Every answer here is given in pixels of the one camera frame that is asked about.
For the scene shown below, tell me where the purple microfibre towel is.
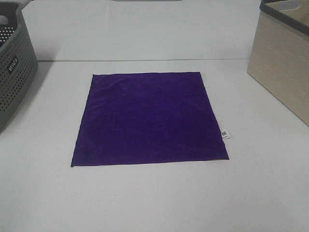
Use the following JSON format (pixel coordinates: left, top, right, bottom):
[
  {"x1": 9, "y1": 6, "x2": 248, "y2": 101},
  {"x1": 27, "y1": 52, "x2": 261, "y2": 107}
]
[{"x1": 71, "y1": 72, "x2": 229, "y2": 167}]

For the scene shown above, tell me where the white towel label tag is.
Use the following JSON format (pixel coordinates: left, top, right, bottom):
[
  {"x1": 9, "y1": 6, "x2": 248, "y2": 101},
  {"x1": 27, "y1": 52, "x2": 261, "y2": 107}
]
[{"x1": 221, "y1": 130, "x2": 230, "y2": 140}]

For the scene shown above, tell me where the beige bin with grey rim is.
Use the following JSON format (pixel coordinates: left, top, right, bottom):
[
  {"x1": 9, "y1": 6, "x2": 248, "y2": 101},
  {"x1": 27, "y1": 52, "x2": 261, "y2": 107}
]
[{"x1": 247, "y1": 0, "x2": 309, "y2": 124}]

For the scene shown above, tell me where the grey perforated plastic basket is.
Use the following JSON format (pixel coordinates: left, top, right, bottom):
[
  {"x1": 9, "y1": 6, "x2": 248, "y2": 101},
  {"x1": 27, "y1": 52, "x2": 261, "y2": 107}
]
[{"x1": 0, "y1": 1, "x2": 38, "y2": 131}]

